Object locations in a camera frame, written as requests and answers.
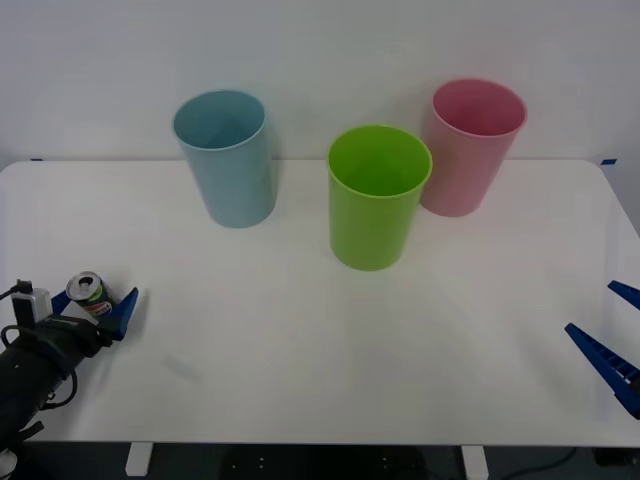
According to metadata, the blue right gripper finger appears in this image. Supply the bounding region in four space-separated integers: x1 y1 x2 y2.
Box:
564 322 640 420
606 279 640 312

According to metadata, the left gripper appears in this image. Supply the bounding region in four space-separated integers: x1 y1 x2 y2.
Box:
28 286 141 370

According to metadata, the green and white drink can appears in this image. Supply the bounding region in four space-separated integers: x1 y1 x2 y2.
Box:
65 271 122 322

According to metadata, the white table leg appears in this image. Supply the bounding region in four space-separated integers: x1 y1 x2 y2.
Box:
460 444 489 477
124 442 153 477

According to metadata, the pale blue plastic bin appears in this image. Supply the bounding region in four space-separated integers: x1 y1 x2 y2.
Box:
172 89 279 230

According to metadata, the pink plastic bin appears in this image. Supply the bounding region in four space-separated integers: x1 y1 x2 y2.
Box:
418 77 529 218

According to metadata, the green plastic bin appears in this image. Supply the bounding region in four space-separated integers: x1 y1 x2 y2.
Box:
327 123 434 272

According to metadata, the black floor cable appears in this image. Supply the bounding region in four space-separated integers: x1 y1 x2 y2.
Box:
499 446 577 479

